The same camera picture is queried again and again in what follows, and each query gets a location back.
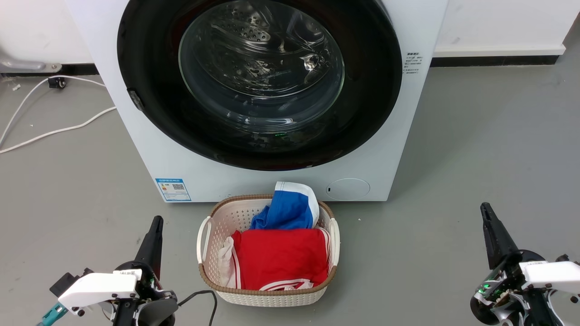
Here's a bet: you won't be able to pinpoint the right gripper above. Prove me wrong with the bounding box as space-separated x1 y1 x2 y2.
469 202 565 326

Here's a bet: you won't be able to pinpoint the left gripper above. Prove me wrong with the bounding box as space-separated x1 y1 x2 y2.
102 216 179 326

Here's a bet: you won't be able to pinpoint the white front-load washing machine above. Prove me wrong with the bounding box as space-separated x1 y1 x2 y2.
63 0 449 203

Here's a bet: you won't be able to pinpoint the black round washing machine door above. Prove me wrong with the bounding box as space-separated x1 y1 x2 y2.
117 0 403 172

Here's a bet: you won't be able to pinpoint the blue energy label sticker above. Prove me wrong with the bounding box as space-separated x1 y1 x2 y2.
155 178 192 202

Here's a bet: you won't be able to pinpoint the cream perforated laundry basket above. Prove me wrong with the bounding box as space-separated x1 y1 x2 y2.
196 194 340 307

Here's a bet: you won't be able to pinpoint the white cloth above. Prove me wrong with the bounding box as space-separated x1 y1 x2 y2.
217 235 237 288

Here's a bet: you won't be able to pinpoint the red garment with white stripes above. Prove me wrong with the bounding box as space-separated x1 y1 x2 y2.
231 228 330 291

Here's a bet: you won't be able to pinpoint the blue and white garment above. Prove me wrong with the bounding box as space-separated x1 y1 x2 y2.
250 182 320 230

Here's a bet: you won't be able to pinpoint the round white filter cover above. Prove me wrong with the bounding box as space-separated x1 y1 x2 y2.
326 178 371 201

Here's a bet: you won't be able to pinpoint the small printed text sticker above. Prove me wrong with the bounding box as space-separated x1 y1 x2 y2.
402 51 424 76

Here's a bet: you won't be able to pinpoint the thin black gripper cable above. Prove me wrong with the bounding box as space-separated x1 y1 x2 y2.
177 290 218 326

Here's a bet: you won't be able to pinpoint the grey door latch handle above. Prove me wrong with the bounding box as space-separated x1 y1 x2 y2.
128 89 145 112

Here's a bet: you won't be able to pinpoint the white power cable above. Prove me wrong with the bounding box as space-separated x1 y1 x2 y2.
0 75 106 148
0 106 117 154

